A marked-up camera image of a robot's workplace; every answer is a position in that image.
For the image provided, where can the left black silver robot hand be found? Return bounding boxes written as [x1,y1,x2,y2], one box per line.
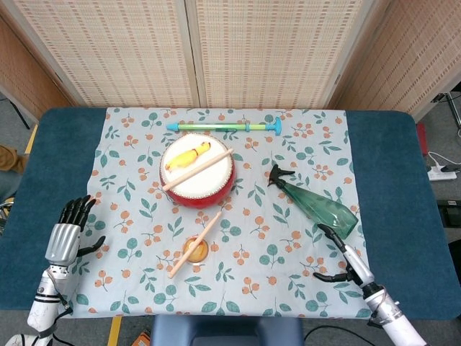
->
[45,194,107,267]

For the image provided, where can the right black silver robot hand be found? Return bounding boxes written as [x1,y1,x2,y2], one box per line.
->
[313,223,375,289]

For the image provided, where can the green spray bottle black trigger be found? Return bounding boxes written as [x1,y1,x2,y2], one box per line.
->
[267,164,359,240]

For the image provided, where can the black box device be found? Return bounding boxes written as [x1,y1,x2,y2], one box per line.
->
[437,200,461,227]

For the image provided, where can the blue table cover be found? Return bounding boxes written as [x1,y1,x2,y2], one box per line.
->
[0,107,461,321]

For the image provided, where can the floral printed tablecloth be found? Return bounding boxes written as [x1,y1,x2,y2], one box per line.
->
[59,107,378,320]

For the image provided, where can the white power strip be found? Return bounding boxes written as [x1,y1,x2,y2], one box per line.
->
[427,165,457,182]

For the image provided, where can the orange jelly cup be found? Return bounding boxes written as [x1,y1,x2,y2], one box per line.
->
[182,234,210,264]

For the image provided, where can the wooden drumstick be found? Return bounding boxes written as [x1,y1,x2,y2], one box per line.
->
[167,210,223,279]
[161,148,234,192]

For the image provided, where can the black stand leg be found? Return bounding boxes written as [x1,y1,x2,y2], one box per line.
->
[0,95,30,130]

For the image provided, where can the red flat object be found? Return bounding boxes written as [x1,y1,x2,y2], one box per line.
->
[416,122,430,156]

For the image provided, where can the blue padded seat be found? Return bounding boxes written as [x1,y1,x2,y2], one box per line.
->
[150,314,304,346]

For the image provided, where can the red drum white skin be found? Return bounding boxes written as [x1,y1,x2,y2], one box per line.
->
[159,133,237,209]

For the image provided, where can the yellow rubber chicken toy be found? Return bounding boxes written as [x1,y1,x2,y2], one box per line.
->
[164,141,212,171]

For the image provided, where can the black metal stand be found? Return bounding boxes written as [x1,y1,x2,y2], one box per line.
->
[431,92,461,138]

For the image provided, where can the green blue water squirter toy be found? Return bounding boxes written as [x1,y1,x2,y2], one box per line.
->
[166,116,286,137]

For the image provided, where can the bamboo folding screen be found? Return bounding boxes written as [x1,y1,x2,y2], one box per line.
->
[0,0,461,122]

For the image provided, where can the black floor cable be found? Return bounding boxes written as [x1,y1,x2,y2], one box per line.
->
[304,324,375,346]

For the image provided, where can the white power cable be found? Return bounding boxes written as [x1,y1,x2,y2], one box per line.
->
[427,151,447,170]

